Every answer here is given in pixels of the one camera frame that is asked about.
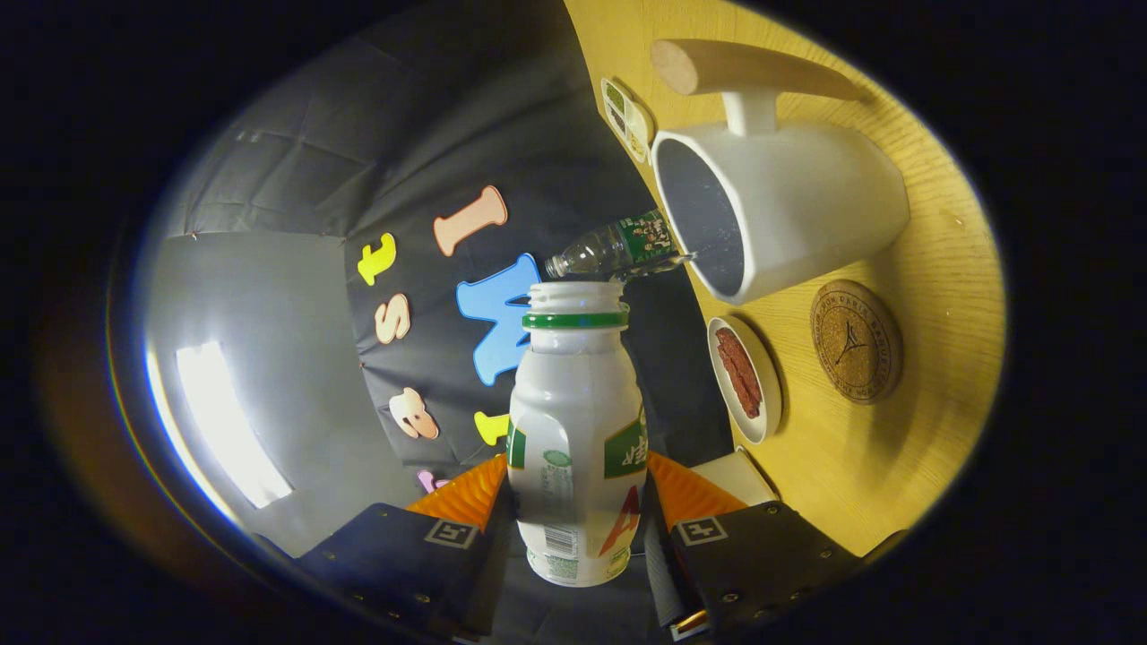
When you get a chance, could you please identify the white juice bottle green label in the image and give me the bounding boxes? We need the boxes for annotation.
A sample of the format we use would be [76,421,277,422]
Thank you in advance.
[507,281,649,588]

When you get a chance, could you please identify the wooden table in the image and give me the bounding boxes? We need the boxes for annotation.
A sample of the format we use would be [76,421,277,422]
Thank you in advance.
[563,0,1009,561]

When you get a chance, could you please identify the white cup with wooden handle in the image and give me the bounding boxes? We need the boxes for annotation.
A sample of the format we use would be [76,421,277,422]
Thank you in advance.
[650,39,911,306]

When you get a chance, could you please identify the cream white toaster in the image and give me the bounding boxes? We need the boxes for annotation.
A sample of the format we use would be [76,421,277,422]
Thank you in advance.
[690,448,779,507]

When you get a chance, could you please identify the clear plastic water bottle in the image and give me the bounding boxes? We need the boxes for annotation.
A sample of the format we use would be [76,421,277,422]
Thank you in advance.
[545,209,695,283]

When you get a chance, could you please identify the round shallow plate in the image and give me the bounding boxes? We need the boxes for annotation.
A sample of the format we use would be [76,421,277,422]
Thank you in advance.
[707,315,783,446]

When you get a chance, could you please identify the white divided tray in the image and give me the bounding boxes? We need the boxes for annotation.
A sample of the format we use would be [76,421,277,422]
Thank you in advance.
[600,77,655,165]

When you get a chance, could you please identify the red meat strips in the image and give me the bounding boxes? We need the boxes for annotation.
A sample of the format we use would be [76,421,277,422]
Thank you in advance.
[714,326,764,420]

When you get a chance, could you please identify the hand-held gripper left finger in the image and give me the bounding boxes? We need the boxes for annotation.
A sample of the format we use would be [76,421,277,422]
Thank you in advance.
[296,454,516,644]

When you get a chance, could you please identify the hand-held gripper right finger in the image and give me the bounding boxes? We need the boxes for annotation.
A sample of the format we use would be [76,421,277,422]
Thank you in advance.
[642,451,866,642]

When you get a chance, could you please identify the round cork coaster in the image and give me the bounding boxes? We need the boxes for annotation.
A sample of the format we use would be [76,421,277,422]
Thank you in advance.
[810,279,904,405]

